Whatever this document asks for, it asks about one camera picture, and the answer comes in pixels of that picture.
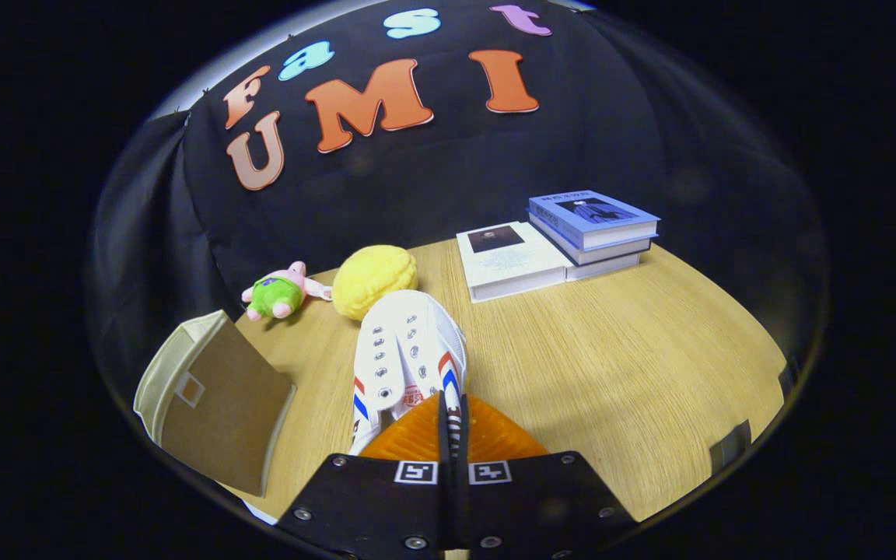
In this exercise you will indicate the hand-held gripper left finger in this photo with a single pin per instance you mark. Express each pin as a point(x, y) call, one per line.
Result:
point(386, 509)

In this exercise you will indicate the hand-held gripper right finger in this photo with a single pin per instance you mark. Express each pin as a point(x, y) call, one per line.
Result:
point(526, 505)

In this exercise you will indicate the white canvas shoe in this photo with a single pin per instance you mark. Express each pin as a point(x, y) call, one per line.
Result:
point(409, 342)

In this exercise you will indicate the beige fabric storage box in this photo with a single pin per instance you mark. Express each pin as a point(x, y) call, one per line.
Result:
point(215, 404)

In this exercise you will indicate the grey block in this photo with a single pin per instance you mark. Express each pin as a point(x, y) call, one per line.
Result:
point(730, 447)

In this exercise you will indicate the yellow fluffy plush ball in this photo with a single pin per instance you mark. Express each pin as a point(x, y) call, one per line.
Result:
point(374, 280)

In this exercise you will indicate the pink and green plush toy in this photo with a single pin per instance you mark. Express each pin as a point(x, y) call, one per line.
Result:
point(277, 295)

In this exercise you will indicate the white portrait cover book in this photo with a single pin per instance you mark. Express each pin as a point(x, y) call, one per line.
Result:
point(510, 260)

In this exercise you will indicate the plain white book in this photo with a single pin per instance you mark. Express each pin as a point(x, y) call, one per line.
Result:
point(603, 272)

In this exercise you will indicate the thin blue-edged book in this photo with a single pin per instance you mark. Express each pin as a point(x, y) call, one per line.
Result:
point(611, 257)

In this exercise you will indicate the blue cover book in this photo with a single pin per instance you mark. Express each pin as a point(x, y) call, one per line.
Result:
point(588, 214)

